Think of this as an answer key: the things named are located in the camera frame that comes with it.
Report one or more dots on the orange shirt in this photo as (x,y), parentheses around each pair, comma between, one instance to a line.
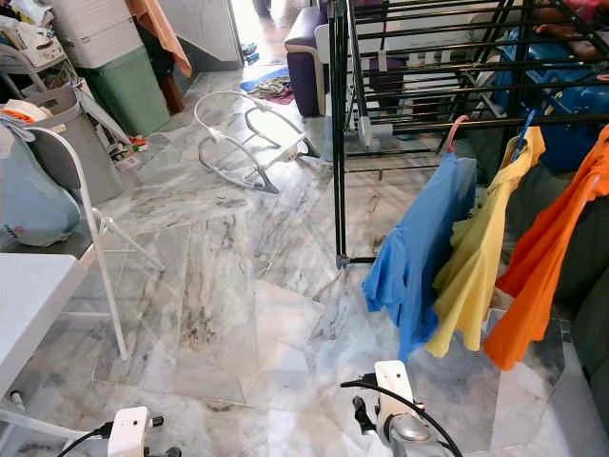
(533,276)

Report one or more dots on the pink clothes hanger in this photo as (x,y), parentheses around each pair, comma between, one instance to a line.
(451,136)

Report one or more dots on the blue plastic clothes hanger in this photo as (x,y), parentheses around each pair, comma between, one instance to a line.
(526,133)

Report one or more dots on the yellow shirt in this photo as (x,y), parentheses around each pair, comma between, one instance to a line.
(471,276)

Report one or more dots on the blue shirt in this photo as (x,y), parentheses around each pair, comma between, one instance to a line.
(423,248)

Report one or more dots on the white folding table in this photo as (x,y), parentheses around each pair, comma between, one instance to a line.
(33,305)

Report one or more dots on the black clothes drying rack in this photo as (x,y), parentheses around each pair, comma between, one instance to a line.
(339,143)

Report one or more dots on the white folding chair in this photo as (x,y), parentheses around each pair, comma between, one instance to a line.
(95,228)

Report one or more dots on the crumpled clothes pile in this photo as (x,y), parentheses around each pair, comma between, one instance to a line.
(276,91)

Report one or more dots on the purple sofa chair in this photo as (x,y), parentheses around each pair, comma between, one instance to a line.
(303,76)

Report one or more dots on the blue plastic storage box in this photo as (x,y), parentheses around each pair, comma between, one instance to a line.
(571,133)

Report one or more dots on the blue door mat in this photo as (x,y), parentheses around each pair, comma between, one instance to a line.
(262,74)

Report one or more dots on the grey plastic laundry basket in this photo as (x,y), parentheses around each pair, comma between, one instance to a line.
(90,152)

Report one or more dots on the green plastic bin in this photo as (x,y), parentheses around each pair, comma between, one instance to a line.
(133,90)

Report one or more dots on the white plastic drawer box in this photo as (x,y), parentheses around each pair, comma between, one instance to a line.
(95,33)

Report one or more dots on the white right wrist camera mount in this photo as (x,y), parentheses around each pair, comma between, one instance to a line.
(393,386)

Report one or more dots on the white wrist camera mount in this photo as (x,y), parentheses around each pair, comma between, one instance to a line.
(393,386)
(127,433)

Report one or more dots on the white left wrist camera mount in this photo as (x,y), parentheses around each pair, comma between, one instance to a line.
(127,433)

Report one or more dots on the white baby bouncer frame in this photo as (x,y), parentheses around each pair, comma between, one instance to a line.
(265,184)

